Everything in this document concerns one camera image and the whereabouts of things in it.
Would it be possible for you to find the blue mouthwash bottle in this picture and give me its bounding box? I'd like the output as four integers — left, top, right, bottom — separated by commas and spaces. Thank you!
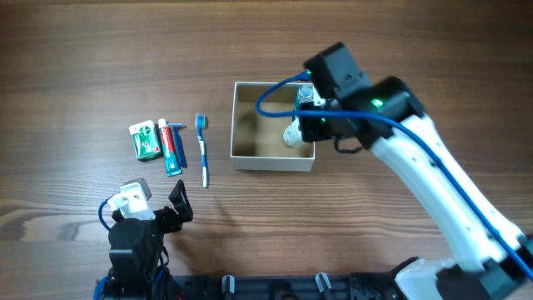
295, 85, 315, 111

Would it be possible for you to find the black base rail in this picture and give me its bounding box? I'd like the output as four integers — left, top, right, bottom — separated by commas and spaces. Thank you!
93, 272, 405, 300

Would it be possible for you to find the green soap box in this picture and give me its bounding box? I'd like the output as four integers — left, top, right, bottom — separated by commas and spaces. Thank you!
128, 120, 162, 162

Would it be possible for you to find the red green toothpaste tube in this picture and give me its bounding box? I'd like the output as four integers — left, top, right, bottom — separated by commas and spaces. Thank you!
158, 118, 182, 177

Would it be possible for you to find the white cardboard box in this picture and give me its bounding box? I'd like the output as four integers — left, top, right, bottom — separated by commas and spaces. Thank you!
230, 82, 316, 172

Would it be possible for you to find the blue white toothbrush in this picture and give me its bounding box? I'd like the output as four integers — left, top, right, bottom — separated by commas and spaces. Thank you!
195, 113, 208, 188

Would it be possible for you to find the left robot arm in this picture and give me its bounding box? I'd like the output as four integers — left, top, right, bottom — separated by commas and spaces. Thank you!
93, 178, 193, 299

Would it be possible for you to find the white cream tube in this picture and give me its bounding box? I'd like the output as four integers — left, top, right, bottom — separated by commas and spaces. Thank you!
283, 118, 304, 148

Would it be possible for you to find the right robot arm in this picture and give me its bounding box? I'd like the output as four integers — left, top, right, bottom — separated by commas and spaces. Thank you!
301, 42, 532, 299

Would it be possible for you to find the blue razor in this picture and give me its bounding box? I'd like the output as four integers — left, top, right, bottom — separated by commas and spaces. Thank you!
168, 122, 187, 168

